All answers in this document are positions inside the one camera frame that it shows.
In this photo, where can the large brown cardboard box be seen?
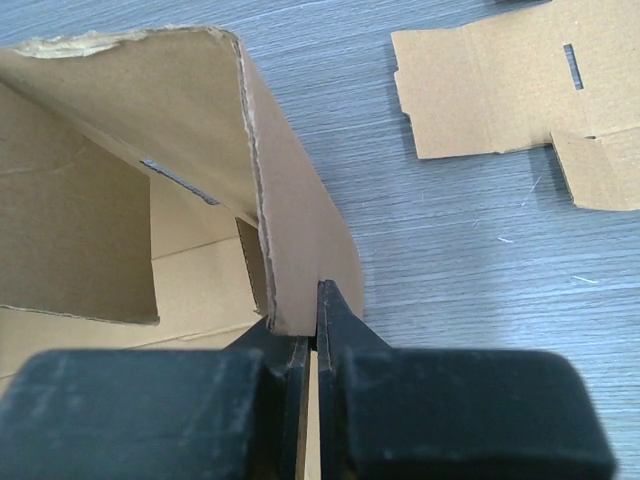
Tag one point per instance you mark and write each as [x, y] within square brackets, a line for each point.
[155, 196]

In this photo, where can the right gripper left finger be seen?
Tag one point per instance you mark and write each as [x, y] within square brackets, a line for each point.
[230, 413]

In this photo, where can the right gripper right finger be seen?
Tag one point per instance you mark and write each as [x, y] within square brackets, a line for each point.
[403, 413]

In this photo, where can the flat cardboard box blank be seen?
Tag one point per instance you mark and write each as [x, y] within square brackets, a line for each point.
[563, 73]

